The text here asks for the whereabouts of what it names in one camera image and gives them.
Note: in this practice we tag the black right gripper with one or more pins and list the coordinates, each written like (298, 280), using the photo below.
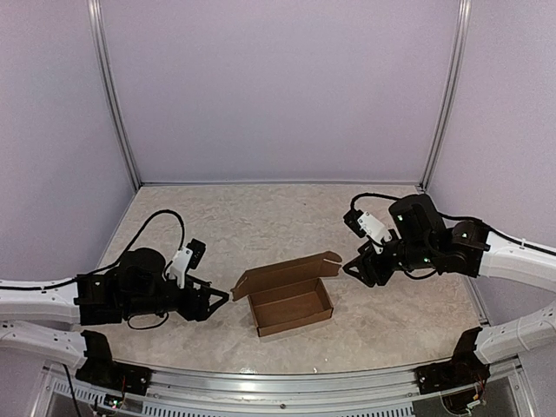
(360, 261)

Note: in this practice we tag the brown cardboard box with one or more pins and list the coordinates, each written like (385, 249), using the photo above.
(289, 294)

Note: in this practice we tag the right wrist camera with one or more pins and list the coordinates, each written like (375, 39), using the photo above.
(364, 224)

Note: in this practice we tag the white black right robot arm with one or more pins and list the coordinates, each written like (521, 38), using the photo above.
(519, 268)

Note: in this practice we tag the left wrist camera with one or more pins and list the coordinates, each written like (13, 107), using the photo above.
(185, 259)

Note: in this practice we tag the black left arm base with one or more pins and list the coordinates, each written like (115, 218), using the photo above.
(100, 369)

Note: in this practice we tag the aluminium frame post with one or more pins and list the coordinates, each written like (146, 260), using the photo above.
(109, 88)
(449, 93)

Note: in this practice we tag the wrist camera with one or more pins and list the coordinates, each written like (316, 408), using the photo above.
(364, 224)
(185, 259)

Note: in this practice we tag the left aluminium frame post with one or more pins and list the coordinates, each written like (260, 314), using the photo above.
(109, 88)

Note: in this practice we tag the right aluminium frame post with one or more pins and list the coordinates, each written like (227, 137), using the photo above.
(449, 93)

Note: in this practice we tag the aluminium front rail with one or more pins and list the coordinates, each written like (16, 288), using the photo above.
(388, 391)

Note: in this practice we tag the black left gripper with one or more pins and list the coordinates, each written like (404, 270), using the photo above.
(188, 311)

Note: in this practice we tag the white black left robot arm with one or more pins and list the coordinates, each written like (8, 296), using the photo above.
(55, 318)

